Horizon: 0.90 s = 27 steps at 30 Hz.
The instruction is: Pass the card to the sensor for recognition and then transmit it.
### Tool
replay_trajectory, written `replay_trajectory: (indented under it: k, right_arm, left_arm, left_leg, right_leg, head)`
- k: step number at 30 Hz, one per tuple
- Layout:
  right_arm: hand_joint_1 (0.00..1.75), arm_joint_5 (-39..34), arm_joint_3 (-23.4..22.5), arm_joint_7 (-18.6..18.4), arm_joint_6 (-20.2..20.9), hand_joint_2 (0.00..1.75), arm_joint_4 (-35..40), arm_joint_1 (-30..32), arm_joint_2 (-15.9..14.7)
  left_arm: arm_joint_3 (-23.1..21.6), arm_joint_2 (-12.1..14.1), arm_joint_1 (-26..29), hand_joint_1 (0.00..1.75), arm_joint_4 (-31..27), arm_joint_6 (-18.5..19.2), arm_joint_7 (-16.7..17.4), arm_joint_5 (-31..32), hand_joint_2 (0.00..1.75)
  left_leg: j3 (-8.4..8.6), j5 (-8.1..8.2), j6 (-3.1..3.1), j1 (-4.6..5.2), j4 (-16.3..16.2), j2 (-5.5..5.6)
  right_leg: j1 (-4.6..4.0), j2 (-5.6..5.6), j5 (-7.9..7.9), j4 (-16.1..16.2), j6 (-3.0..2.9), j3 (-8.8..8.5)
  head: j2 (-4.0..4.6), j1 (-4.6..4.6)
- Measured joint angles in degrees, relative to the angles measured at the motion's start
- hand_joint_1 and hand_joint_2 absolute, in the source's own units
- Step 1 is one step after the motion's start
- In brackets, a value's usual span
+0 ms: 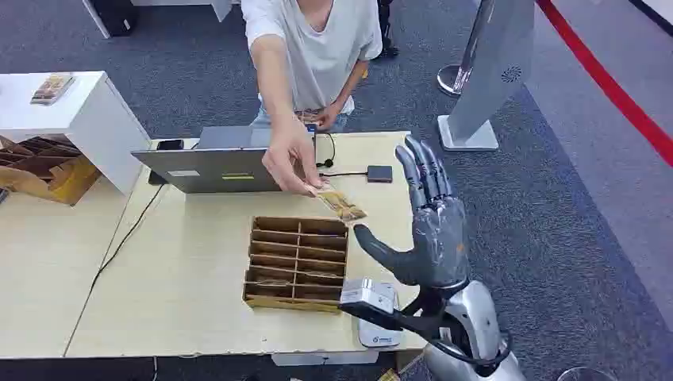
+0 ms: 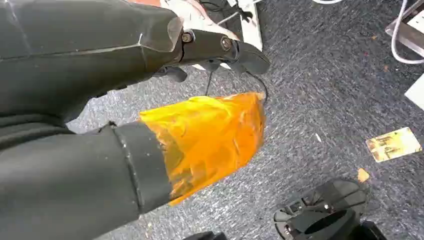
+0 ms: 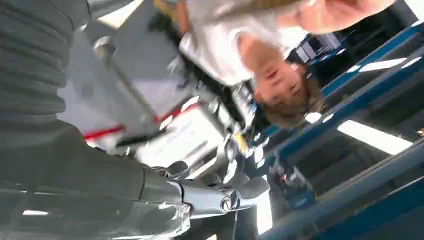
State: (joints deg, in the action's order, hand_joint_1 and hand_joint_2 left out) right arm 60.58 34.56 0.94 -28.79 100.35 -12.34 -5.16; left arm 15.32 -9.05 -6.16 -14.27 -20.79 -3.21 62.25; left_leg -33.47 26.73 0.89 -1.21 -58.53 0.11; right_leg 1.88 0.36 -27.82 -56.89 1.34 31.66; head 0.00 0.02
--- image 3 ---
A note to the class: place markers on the silver metal pole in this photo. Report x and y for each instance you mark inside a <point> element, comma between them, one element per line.
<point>127,84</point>

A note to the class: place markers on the white housing with red stripe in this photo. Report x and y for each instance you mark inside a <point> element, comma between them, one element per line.
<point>185,136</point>

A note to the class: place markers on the ribbed grey right arm sleeve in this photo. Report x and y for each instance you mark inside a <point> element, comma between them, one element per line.
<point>31,63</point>

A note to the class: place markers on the dark blue device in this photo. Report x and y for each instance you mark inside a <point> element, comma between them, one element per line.
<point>291,185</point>

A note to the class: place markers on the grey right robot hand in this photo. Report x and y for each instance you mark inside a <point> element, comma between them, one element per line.
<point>76,192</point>

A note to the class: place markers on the rectangular ceiling light panel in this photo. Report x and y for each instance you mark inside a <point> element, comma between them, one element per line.
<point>374,136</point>
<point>382,64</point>

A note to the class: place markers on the person's hand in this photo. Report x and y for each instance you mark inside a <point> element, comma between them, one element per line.
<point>331,15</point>

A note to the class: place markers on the blue steel beam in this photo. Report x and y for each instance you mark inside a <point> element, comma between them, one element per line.
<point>348,106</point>
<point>348,205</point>

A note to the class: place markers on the person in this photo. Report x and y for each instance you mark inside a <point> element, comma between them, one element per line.
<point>218,49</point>

